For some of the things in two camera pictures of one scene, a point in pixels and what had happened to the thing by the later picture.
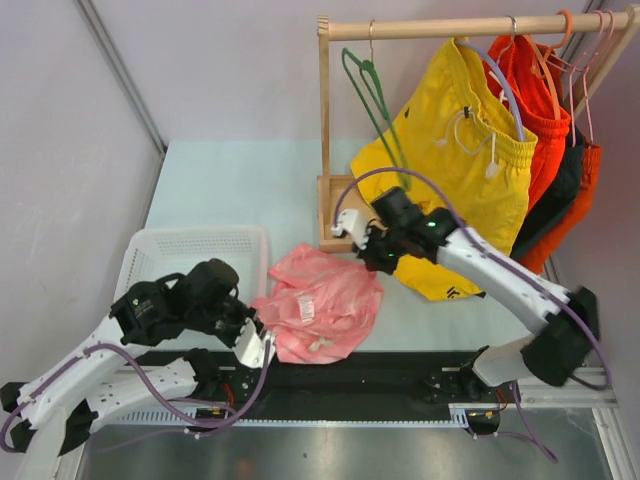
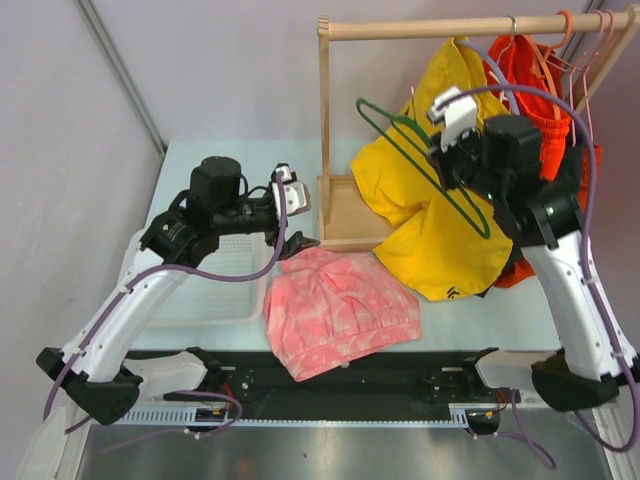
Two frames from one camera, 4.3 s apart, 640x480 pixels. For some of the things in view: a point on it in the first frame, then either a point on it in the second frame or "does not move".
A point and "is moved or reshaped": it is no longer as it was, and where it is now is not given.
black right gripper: (367, 255) -> (442, 159)
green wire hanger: (389, 136) -> (412, 137)
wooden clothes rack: (337, 193) does not move
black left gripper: (246, 312) -> (295, 243)
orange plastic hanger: (544, 57) does not move
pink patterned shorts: (322, 306) is moved or reshaped
